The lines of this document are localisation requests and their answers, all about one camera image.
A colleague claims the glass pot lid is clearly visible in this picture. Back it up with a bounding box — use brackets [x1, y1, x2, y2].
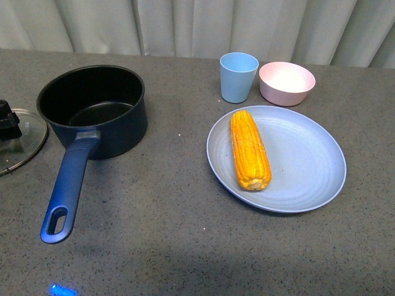
[1, 109, 48, 176]

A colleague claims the light blue plastic plate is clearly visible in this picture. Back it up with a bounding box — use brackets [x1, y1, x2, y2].
[206, 105, 347, 213]

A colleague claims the dark blue saucepan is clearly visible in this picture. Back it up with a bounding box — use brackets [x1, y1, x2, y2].
[36, 65, 148, 244]

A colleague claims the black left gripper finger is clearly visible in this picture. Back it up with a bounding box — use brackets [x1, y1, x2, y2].
[0, 99, 22, 141]

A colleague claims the light blue plastic cup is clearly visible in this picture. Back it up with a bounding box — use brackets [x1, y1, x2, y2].
[220, 52, 259, 104]

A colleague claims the white curtain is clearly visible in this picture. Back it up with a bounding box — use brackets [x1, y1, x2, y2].
[1, 1, 394, 68]

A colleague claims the pink plastic bowl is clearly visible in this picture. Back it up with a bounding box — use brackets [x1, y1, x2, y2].
[259, 62, 316, 107]

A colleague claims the yellow corn cob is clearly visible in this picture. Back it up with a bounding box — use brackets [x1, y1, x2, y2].
[230, 110, 272, 191]

